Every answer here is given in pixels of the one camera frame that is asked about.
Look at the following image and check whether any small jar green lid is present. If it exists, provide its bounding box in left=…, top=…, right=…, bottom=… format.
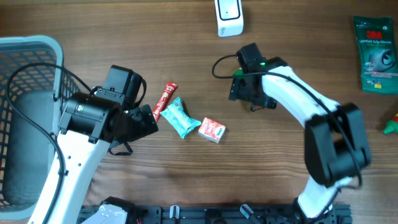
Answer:
left=233, top=69, right=244, bottom=78

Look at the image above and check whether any pale green small packet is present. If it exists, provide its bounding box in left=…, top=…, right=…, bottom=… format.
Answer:
left=160, top=97, right=201, bottom=139

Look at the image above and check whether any red small packet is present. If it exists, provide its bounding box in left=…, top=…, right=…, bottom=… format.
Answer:
left=152, top=82, right=178, bottom=122

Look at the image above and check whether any red white small carton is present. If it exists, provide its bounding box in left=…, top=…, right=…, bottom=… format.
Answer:
left=198, top=118, right=226, bottom=143

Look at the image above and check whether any green 3M gloves packet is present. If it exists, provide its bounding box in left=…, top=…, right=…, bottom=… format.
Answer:
left=353, top=16, right=397, bottom=95

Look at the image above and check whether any chilli sauce bottle green cap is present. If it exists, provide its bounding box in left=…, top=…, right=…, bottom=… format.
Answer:
left=383, top=114, right=398, bottom=134

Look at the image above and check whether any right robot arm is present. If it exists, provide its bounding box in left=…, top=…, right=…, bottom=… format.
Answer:
left=229, top=43, right=371, bottom=223

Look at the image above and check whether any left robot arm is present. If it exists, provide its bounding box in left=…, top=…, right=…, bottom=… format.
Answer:
left=29, top=65, right=158, bottom=223

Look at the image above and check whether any white barcode scanner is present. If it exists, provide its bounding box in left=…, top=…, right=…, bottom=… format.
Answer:
left=214, top=0, right=244, bottom=37

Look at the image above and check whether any grey plastic shopping basket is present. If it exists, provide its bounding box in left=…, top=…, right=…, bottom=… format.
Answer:
left=1, top=35, right=79, bottom=221

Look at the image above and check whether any black left camera cable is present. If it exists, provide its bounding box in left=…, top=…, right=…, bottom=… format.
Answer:
left=5, top=62, right=94, bottom=224

